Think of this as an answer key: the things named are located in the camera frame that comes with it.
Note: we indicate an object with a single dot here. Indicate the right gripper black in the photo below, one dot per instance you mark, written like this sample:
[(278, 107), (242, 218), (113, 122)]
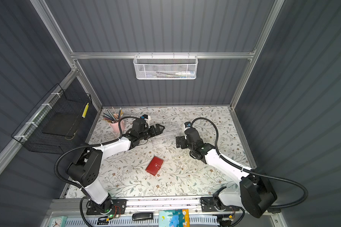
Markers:
[(183, 142)]

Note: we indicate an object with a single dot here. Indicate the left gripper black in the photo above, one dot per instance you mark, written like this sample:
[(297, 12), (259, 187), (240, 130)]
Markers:
[(149, 131)]

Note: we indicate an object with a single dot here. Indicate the red leather card holder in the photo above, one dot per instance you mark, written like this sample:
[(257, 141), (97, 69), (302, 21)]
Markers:
[(154, 165)]

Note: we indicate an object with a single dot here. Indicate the clear acrylic organizer tray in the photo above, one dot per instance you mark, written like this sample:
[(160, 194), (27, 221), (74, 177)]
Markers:
[(169, 134)]

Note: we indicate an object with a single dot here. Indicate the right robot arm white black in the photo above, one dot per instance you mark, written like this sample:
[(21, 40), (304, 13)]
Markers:
[(255, 193)]

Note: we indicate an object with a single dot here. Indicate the floral table mat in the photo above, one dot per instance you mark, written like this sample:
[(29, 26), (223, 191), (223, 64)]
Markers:
[(124, 175)]

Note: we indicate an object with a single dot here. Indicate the pink pencil cup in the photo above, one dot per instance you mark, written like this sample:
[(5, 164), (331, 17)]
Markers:
[(116, 126)]

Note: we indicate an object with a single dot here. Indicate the white marker in basket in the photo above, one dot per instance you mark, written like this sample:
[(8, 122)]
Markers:
[(186, 74)]

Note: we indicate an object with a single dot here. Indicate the colourful picture book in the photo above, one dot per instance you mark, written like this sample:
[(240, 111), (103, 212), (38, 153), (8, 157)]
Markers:
[(174, 218)]

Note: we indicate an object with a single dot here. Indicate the black stapler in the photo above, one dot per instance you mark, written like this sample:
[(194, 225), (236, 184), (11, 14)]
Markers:
[(142, 216)]

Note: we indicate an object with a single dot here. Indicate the black notebook in basket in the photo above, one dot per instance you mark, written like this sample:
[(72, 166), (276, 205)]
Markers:
[(62, 124)]

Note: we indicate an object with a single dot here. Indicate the small mint clock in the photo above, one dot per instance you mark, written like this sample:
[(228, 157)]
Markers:
[(59, 221)]

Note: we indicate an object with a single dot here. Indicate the white wire mesh basket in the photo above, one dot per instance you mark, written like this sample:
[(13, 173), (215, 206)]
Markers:
[(164, 68)]

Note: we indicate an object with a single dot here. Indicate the black wire wall basket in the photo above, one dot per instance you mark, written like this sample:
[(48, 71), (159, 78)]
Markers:
[(30, 135)]

